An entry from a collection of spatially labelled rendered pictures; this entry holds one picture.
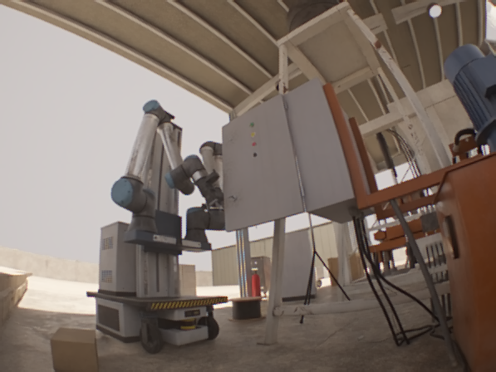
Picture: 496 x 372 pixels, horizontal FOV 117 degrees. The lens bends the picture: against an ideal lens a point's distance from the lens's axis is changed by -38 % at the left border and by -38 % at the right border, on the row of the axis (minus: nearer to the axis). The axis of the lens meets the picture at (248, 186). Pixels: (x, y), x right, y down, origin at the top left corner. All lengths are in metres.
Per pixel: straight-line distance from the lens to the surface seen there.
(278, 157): 1.05
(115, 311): 1.58
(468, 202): 0.76
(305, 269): 4.16
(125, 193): 1.35
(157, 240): 1.50
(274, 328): 1.54
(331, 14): 2.39
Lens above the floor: 0.41
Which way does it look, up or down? 23 degrees up
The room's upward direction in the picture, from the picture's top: 5 degrees counter-clockwise
